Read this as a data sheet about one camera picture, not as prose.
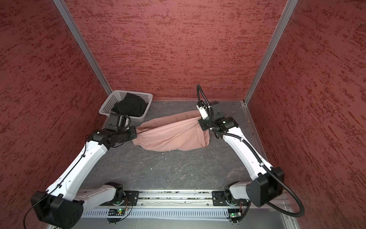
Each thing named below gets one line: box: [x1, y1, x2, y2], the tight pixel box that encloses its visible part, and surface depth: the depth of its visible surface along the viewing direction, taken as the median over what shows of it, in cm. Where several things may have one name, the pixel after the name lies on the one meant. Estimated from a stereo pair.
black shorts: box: [111, 92, 149, 117], surface depth 111 cm
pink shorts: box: [132, 109, 211, 152], surface depth 88 cm
